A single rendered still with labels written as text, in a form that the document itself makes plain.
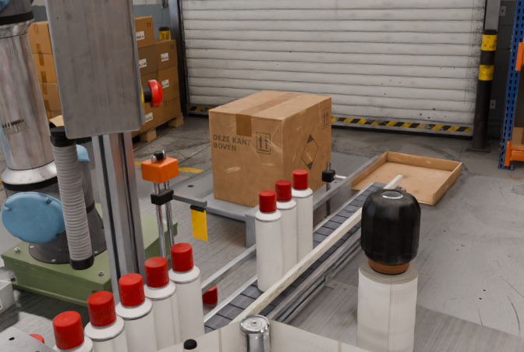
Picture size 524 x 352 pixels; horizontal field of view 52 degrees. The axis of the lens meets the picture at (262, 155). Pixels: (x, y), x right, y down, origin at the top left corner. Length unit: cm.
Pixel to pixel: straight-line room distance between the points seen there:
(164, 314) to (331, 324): 33
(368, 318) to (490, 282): 51
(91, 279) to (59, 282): 9
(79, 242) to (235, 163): 77
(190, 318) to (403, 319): 32
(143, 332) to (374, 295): 33
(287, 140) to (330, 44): 387
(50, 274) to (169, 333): 47
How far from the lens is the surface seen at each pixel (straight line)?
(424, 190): 173
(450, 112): 518
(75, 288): 122
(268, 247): 104
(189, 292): 85
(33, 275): 129
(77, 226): 81
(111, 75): 70
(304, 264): 112
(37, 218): 107
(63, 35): 69
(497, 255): 140
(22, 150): 105
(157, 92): 73
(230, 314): 104
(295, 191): 112
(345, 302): 107
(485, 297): 124
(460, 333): 103
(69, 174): 78
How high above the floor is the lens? 147
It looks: 19 degrees down
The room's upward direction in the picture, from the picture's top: 2 degrees counter-clockwise
